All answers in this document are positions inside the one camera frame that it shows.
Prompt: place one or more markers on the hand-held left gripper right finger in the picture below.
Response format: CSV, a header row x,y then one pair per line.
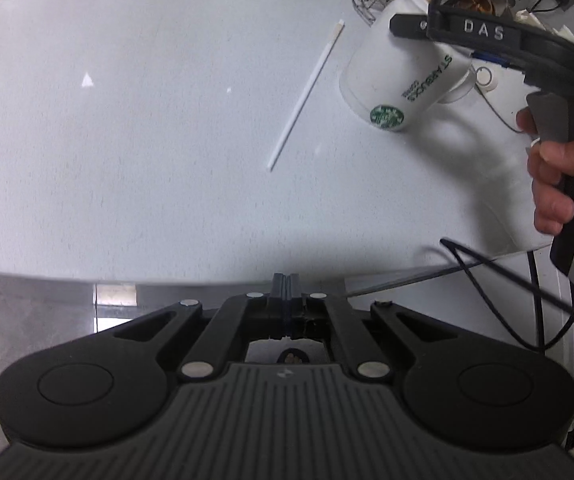
x,y
292,295

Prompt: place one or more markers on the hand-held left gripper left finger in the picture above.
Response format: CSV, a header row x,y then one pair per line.
x,y
277,295

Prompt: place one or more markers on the white ceramic mug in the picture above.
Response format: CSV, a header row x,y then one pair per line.
x,y
402,75

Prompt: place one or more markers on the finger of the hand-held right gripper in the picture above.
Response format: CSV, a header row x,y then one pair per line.
x,y
489,58
407,26

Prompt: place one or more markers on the person's right hand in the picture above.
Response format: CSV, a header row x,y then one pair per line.
x,y
567,160

